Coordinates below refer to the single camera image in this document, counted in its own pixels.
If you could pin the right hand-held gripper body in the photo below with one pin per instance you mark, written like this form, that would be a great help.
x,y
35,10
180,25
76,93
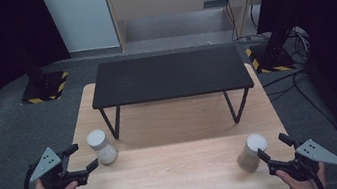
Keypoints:
x,y
317,153

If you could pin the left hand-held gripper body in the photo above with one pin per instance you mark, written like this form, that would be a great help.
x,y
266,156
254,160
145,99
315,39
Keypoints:
x,y
47,163

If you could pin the clear jar with brown powder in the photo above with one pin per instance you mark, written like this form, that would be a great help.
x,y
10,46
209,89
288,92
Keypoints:
x,y
252,154

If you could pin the clear jar with white powder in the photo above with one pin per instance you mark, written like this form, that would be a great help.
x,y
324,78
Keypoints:
x,y
104,149

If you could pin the black raised shelf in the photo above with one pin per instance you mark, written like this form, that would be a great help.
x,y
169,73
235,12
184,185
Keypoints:
x,y
170,75

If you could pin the person's right hand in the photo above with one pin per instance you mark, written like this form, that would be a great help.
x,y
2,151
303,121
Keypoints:
x,y
300,186

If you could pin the striped stand base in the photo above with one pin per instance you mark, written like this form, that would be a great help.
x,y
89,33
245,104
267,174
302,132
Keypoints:
x,y
42,89
272,60

